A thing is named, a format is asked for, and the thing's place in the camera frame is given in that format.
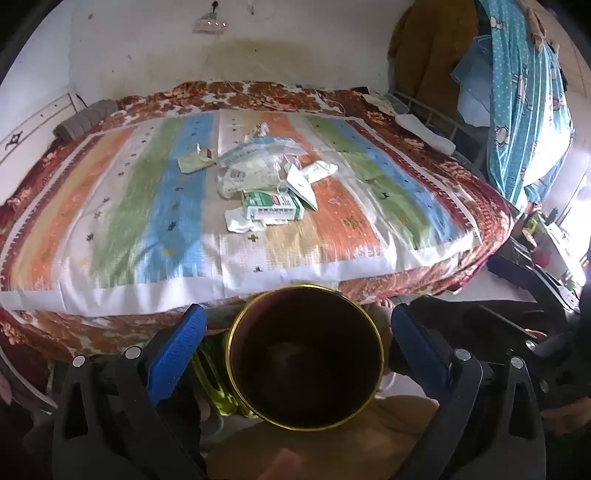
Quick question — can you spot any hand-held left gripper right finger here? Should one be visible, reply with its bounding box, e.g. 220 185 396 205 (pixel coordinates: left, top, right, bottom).
390 303 549 480

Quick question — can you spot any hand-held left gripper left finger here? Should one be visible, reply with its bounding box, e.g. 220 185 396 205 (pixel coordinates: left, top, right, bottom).
52 303 208 480

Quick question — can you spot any clear plastic bag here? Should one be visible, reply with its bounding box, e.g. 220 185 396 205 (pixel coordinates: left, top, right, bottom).
217 137 301 169

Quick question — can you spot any person's right hand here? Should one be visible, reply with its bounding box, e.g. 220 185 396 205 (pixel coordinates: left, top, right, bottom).
540 397 591 439

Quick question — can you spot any white crumpled tissue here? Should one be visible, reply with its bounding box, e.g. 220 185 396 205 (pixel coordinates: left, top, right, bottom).
224 208 269 234

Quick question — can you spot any striped woven blanket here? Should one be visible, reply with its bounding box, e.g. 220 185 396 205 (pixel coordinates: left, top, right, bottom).
0 108 478 317

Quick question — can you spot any red floral blanket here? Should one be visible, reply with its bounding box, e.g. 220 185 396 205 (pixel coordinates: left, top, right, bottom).
0 80 514 370

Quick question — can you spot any green white medicine box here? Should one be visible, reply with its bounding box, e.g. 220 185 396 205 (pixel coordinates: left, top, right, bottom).
241 189 305 222

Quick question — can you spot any printed clear plastic wrapper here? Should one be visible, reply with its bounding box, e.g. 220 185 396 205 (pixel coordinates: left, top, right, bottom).
217 166 287 199

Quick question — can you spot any white paper packet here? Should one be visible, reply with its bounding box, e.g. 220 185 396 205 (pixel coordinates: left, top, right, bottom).
285 164 319 210

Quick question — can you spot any white crumpled plastic bag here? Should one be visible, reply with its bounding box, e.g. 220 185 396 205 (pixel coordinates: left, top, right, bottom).
300 161 339 182

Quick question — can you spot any white cloth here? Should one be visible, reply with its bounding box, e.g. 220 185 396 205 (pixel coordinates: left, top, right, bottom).
394 113 457 155

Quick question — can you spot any blue dotted hanging cloth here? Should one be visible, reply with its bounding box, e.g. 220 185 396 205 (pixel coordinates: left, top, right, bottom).
478 0 575 208

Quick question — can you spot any white paper sheet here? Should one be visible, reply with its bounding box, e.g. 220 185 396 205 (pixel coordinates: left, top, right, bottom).
365 92 398 114

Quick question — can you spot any light blue hanging shirt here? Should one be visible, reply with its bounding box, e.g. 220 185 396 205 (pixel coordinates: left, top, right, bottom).
450 34 497 127

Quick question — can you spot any grey folded cloth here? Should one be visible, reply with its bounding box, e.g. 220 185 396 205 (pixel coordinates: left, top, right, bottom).
53 99 120 141

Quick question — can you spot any white wooden board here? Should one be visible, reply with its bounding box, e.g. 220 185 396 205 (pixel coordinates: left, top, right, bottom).
0 92 86 176

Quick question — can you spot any brown hanging coat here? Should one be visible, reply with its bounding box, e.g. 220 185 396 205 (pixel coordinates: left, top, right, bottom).
388 0 481 109

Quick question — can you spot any white power strip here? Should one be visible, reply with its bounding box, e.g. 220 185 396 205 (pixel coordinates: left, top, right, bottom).
193 16 228 35

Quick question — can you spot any metal bed rail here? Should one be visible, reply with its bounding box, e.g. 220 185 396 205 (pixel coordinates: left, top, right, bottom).
392 90 490 171

